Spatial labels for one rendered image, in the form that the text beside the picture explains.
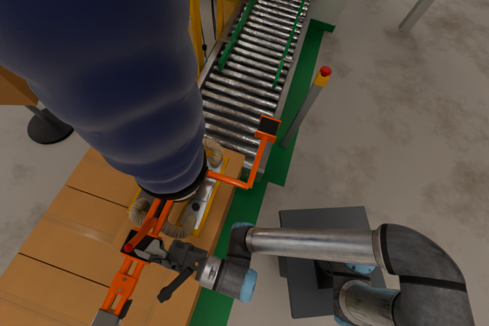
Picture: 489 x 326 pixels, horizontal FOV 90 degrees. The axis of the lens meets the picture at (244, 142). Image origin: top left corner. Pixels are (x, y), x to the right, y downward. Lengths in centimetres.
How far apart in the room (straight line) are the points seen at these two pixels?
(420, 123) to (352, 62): 101
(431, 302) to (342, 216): 93
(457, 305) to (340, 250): 23
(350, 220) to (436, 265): 92
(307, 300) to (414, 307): 82
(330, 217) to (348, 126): 145
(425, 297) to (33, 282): 172
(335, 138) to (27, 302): 251
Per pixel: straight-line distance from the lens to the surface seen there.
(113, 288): 90
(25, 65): 31
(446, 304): 67
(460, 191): 317
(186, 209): 99
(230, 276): 82
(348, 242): 73
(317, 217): 147
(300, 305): 143
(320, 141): 255
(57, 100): 37
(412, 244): 68
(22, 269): 188
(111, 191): 175
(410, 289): 68
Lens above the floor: 211
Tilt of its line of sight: 64 degrees down
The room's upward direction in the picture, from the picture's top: 12 degrees clockwise
